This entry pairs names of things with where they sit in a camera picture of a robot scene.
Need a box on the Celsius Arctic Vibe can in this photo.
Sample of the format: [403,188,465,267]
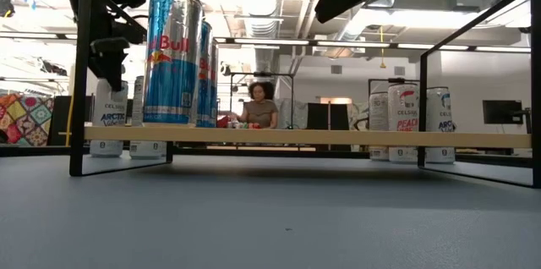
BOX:
[90,77,129,159]
[128,75,167,161]
[424,86,456,164]

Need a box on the black table frame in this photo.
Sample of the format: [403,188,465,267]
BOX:
[0,144,541,169]

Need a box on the person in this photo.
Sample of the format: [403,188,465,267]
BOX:
[230,81,280,130]

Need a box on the wooden shelf with black frame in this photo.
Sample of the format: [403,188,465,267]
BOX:
[69,0,541,189]

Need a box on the black wall monitor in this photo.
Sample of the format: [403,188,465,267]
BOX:
[482,99,533,126]

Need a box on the colourful patchwork quilt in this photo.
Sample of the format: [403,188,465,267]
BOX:
[0,93,55,146]

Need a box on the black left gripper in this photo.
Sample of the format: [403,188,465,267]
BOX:
[88,6,149,92]

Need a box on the yellow cable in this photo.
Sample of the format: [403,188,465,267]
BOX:
[64,94,76,148]

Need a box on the vial at top right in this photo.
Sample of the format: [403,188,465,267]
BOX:
[368,91,391,162]

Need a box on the Celsius Peach Vibe can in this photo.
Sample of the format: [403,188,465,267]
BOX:
[387,83,420,164]

